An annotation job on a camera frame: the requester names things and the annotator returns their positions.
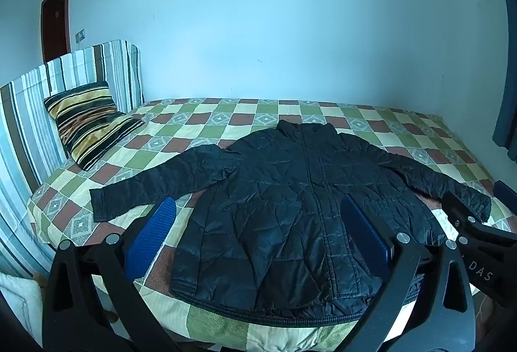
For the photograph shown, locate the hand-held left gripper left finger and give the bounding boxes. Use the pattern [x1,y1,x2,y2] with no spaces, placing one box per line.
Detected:
[42,196,187,352]

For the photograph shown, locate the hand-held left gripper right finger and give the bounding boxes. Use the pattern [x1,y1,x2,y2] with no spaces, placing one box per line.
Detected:
[341,194,477,352]

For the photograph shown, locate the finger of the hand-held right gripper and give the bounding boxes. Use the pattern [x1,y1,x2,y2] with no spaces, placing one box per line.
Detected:
[441,191,487,233]
[493,180,517,212]

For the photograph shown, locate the black quilted jacket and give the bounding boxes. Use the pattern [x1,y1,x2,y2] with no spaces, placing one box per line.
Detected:
[89,120,492,326]

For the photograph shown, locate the dark blue curtain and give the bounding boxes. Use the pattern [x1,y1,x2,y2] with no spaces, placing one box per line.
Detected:
[493,0,517,164]

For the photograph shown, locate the bed with checkered sheet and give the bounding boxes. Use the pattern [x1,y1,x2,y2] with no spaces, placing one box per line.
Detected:
[26,97,517,352]

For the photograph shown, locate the striped pillow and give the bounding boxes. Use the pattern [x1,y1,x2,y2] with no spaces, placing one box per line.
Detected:
[44,81,145,171]

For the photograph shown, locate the white quilted cloth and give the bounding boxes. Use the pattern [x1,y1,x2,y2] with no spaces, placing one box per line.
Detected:
[0,273,45,349]

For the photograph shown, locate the striped headboard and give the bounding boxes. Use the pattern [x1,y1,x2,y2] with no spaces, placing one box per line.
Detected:
[0,39,145,281]

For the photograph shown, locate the brown wooden door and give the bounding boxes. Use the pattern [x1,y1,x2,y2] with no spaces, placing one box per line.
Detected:
[40,0,72,64]

